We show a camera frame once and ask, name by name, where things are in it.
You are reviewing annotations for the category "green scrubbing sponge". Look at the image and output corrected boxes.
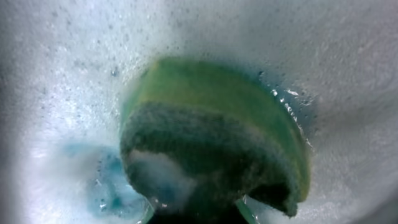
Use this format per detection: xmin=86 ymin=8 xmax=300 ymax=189
xmin=119 ymin=57 xmax=310 ymax=223

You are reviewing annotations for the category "small tray with soapy foam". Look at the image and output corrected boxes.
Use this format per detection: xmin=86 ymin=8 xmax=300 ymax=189
xmin=1 ymin=1 xmax=397 ymax=223

